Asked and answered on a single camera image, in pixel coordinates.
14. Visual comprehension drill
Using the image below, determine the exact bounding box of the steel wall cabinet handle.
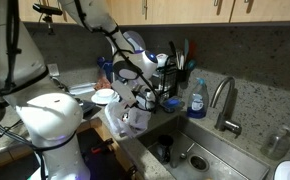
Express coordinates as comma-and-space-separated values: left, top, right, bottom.
141, 0, 150, 20
212, 0, 225, 16

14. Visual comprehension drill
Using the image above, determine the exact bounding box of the black wire dish rack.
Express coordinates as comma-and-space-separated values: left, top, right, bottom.
151, 61, 180, 113

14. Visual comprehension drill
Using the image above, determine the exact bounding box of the silver cutlery bunch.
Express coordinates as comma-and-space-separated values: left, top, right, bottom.
175, 49, 186, 70

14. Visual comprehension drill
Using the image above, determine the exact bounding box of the sink drain strainer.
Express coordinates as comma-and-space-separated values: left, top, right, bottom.
188, 154, 210, 173

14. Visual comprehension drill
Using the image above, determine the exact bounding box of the wooden wall cabinet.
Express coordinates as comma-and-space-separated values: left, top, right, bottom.
18, 0, 290, 26

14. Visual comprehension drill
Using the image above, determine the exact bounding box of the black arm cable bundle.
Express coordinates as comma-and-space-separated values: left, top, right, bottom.
0, 0, 161, 180

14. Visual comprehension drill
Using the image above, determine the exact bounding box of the white teacup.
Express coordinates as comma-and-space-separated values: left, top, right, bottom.
94, 88, 116, 101

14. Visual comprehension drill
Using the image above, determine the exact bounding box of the brushed steel faucet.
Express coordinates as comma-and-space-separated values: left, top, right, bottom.
209, 76, 243, 138

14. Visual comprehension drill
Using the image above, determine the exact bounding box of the clear pump soap dispenser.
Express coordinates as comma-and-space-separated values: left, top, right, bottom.
260, 124, 290, 162

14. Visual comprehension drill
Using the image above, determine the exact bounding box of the white flat tray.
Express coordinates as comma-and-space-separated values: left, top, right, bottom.
68, 82, 98, 96

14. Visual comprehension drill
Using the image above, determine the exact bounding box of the metal spoon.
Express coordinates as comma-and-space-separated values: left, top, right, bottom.
179, 142, 196, 160

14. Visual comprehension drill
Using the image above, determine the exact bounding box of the teal round scoop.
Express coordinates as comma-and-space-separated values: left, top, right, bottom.
185, 59, 198, 72

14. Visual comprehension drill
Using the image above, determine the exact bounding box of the teal spatula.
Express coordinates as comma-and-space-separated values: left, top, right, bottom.
183, 37, 190, 59

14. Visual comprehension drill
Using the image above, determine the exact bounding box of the red spatula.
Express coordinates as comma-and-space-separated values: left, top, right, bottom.
187, 39, 197, 63

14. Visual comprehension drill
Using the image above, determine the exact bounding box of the white wall outlet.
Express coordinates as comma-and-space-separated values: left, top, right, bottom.
47, 63, 60, 78

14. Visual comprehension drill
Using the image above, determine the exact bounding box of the blue dish sponge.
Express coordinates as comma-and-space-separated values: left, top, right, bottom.
161, 96, 185, 113

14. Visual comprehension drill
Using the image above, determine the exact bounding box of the blue dish soap bottle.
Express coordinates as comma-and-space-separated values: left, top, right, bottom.
186, 77, 210, 120

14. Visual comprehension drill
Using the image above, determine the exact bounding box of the black utensil holder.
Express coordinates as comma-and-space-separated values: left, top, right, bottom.
176, 68, 193, 90

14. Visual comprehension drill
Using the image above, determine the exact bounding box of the white saucer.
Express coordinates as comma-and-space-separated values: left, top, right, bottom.
90, 91, 121, 105

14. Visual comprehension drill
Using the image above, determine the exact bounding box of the black camera on tripod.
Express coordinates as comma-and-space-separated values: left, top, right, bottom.
32, 3, 63, 36

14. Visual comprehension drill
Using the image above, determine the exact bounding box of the clear drinking glass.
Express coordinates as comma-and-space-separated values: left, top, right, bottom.
169, 146, 183, 169

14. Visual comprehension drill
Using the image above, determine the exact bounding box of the stainless steel sink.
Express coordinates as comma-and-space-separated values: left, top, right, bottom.
137, 114, 271, 180

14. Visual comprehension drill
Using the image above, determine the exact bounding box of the white mug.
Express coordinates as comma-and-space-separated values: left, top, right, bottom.
155, 53, 170, 69

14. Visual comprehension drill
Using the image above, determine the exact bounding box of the black mug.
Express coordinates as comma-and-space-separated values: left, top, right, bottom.
156, 134, 175, 164

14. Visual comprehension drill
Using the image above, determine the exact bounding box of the black spatula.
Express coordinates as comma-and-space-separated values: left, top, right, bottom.
168, 40, 179, 61

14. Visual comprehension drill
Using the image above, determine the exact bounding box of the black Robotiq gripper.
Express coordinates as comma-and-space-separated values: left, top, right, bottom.
134, 84, 158, 112

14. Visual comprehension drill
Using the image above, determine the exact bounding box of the white plastic takeout bag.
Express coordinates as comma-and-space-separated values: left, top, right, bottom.
104, 99, 153, 138

